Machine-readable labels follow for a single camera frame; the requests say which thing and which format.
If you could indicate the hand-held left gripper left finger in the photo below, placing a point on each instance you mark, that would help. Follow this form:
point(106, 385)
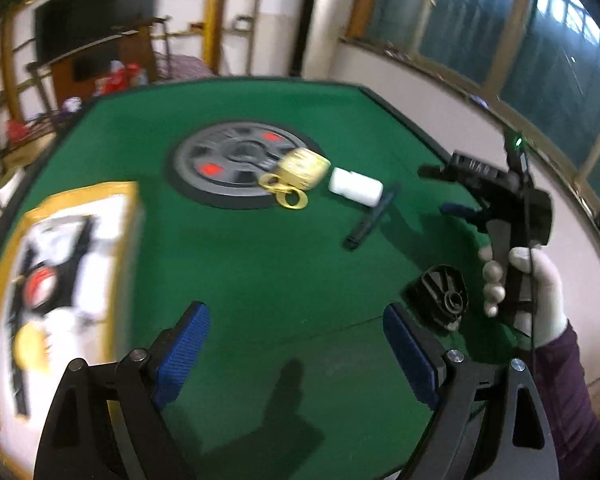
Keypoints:
point(182, 350)

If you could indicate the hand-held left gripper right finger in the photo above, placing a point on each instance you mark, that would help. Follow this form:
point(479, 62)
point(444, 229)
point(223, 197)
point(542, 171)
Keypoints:
point(410, 355)

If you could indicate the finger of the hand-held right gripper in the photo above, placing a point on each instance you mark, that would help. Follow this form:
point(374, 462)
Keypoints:
point(457, 209)
point(432, 172)

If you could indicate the black ribbed round part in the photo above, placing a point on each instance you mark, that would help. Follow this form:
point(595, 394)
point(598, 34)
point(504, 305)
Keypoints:
point(437, 297)

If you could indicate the white tray with yellow rim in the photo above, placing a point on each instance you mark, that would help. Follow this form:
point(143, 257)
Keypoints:
point(105, 260)

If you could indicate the yellow round cap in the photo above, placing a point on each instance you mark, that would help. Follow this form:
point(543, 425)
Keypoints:
point(30, 347)

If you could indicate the person's right forearm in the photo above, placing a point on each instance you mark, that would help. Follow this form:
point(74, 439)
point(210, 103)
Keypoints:
point(575, 400)

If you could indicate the person's right hand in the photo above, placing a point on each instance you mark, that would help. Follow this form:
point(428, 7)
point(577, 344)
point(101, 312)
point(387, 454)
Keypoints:
point(542, 290)

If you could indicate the long black pen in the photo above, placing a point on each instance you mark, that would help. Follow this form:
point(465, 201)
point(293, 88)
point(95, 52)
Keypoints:
point(372, 218)

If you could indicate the green mahjong table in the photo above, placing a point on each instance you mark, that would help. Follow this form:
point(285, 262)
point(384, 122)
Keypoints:
point(280, 270)

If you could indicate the large window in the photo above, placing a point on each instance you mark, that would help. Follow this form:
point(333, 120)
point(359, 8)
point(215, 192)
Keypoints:
point(480, 25)

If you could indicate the grey round table dial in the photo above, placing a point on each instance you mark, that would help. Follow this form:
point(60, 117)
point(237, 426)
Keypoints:
point(230, 155)

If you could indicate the patterned cushion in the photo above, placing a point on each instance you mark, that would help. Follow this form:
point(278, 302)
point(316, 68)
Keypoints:
point(185, 66)

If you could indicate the small red plastic bag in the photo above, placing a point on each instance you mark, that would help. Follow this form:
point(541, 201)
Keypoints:
point(16, 131)

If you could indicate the wooden cabinet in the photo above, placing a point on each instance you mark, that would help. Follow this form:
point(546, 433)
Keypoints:
point(130, 50)

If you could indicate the yellow framed wall shelf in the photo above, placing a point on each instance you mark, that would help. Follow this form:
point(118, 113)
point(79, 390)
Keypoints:
point(230, 15)

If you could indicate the black wall television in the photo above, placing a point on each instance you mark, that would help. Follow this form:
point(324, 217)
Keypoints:
point(95, 25)

